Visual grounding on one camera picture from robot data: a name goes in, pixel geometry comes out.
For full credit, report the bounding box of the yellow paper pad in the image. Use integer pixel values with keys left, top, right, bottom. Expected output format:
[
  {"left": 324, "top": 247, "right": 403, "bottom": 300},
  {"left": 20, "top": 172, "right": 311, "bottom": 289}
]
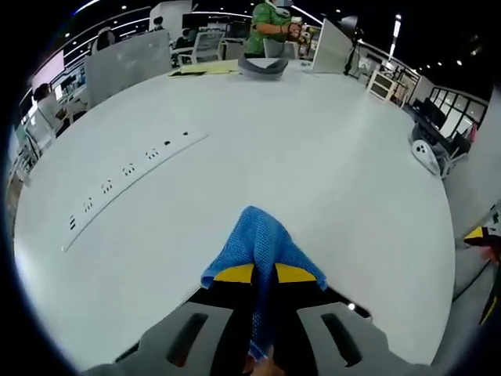
[{"left": 168, "top": 62, "right": 240, "bottom": 78}]

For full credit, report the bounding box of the person's left hand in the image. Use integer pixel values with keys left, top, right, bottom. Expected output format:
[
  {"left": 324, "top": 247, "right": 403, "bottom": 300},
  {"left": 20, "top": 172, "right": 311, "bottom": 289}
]
[{"left": 244, "top": 353, "right": 289, "bottom": 376}]

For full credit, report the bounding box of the pale wall screen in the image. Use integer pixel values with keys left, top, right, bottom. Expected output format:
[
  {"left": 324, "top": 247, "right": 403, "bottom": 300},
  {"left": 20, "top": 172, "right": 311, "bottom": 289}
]
[{"left": 31, "top": 50, "right": 66, "bottom": 91}]

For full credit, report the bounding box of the white partition panel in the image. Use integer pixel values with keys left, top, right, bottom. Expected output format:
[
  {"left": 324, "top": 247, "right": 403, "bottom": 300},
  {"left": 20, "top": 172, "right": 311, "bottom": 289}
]
[{"left": 312, "top": 17, "right": 353, "bottom": 74}]

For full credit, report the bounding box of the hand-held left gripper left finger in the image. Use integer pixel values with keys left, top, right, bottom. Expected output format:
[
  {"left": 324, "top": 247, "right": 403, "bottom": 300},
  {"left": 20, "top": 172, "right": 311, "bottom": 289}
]
[{"left": 81, "top": 262, "right": 258, "bottom": 376}]

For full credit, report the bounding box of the grey desk partition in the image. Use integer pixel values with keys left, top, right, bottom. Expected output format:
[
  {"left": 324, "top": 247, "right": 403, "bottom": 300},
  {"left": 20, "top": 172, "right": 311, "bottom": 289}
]
[{"left": 84, "top": 30, "right": 173, "bottom": 109}]

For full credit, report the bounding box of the grey curved headband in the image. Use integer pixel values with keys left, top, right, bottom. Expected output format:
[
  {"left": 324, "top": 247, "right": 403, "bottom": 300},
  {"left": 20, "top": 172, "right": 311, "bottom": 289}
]
[{"left": 238, "top": 54, "right": 289, "bottom": 83}]

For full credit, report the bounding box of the black light stand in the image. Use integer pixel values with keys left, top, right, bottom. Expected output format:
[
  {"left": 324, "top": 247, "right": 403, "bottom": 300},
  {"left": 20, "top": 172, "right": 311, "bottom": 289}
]
[{"left": 340, "top": 14, "right": 367, "bottom": 78}]

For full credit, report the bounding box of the white recessed socket strip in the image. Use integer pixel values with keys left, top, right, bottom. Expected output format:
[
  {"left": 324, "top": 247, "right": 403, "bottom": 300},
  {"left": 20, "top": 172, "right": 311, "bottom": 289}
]
[{"left": 61, "top": 132, "right": 211, "bottom": 254}]

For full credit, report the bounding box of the straight ceiling light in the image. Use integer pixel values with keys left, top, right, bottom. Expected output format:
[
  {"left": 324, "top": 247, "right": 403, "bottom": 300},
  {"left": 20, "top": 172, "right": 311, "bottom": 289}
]
[{"left": 389, "top": 14, "right": 402, "bottom": 60}]

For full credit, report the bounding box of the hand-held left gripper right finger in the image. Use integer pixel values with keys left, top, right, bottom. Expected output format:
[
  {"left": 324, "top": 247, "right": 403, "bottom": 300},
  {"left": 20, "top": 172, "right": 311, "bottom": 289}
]
[{"left": 272, "top": 262, "right": 392, "bottom": 376}]

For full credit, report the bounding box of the blue cleaning cloth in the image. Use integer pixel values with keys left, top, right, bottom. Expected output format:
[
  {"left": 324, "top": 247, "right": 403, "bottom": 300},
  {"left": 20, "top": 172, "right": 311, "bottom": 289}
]
[{"left": 200, "top": 205, "right": 329, "bottom": 363}]

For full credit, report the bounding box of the white cabinet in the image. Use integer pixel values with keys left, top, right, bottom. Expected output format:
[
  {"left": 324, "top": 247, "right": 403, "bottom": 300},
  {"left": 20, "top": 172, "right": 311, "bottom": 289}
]
[{"left": 367, "top": 68, "right": 395, "bottom": 103}]

